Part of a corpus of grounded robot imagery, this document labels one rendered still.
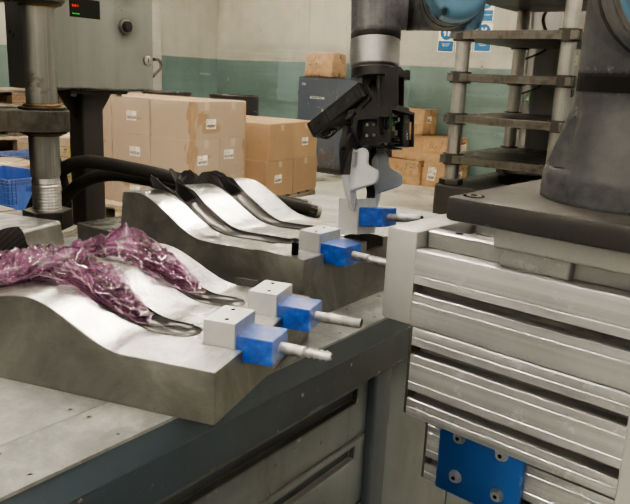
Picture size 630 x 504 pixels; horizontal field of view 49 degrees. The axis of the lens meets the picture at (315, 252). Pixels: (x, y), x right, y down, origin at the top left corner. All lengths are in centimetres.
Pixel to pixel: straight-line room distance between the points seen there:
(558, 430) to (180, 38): 939
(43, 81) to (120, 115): 384
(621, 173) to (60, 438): 52
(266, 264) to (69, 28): 91
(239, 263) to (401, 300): 39
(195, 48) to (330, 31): 203
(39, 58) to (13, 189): 322
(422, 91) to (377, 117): 725
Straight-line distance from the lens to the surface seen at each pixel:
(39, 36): 152
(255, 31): 981
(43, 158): 153
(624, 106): 56
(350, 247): 95
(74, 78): 171
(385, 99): 104
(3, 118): 150
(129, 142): 530
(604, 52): 58
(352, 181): 103
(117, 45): 178
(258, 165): 569
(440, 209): 521
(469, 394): 65
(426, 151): 780
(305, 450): 103
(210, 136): 500
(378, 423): 117
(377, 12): 106
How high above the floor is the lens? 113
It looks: 14 degrees down
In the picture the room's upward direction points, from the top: 3 degrees clockwise
